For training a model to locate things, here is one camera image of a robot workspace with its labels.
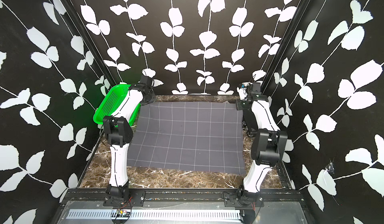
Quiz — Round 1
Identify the white perforated strip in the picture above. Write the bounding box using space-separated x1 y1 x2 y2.
64 209 243 222

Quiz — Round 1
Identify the black front mounting rail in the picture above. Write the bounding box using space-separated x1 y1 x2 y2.
64 188 305 208

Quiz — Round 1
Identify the green plastic basket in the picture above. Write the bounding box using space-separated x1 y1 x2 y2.
93 84 131 125

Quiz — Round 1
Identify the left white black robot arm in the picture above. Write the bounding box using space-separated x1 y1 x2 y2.
100 75 155 204

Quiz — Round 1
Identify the grey grid pillowcase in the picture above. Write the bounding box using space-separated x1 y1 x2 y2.
127 102 246 176

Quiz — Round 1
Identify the small circuit board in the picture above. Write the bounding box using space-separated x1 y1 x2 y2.
112 210 131 219

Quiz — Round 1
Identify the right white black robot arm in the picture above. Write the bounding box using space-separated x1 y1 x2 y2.
236 82 288 202

